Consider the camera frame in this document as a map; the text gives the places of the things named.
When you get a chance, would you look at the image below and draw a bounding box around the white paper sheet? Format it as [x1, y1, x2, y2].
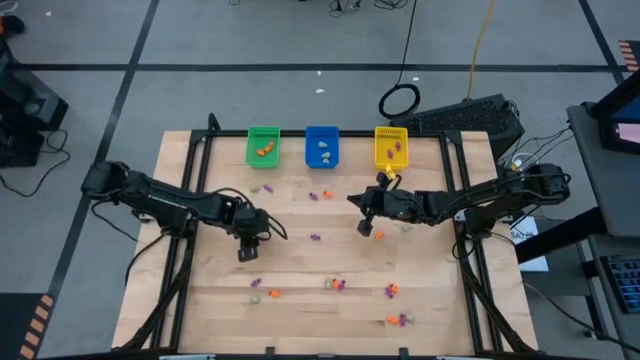
[508, 215, 550, 274]

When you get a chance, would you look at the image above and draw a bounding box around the black open laptop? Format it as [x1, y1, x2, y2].
[588, 69, 640, 156]

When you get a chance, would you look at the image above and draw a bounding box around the grey keyboard desk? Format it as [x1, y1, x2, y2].
[587, 233, 640, 360]

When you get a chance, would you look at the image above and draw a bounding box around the black hanging cable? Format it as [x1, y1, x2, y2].
[377, 0, 422, 121]

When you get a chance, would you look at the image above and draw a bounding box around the backlit keyboard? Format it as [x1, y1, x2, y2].
[599, 252, 640, 316]

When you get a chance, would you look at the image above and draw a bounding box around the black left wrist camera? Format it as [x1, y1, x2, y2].
[237, 243, 261, 264]

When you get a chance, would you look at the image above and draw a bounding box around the black perforated computer case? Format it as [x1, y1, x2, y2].
[388, 93, 527, 162]

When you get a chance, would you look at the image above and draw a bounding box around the black hazard striped floor plate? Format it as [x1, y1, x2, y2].
[0, 292, 55, 360]
[617, 39, 640, 74]

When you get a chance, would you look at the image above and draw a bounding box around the small black equipment case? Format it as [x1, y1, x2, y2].
[0, 127, 46, 169]

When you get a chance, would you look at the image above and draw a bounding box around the yellow plastic basket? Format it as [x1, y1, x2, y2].
[373, 125, 410, 173]

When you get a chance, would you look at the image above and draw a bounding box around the black cable bundle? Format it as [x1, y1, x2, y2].
[327, 0, 412, 12]

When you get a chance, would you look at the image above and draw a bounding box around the black desk leg bar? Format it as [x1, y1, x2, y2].
[514, 206, 607, 265]

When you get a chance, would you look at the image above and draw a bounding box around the black floor cable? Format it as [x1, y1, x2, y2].
[0, 128, 72, 199]
[522, 281, 640, 355]

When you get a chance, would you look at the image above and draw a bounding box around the blue plastic basket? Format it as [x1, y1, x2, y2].
[304, 124, 341, 170]

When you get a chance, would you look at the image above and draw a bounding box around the large black equipment case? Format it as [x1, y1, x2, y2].
[0, 44, 70, 132]

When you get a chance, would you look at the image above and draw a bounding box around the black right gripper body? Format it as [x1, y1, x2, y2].
[368, 185, 427, 226]

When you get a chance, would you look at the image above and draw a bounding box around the black orange floor object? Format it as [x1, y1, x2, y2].
[0, 14, 26, 36]

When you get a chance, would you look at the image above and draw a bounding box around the grey side desk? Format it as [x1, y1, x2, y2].
[566, 102, 640, 239]

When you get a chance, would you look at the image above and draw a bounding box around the white coiled cable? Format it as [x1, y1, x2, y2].
[510, 151, 542, 174]

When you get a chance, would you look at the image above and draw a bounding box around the yellow hanging power cable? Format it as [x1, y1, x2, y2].
[465, 0, 498, 100]

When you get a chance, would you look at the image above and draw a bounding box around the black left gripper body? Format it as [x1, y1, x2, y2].
[230, 199, 275, 247]

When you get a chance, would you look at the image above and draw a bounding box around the green plastic basket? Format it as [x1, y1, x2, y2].
[244, 125, 282, 170]

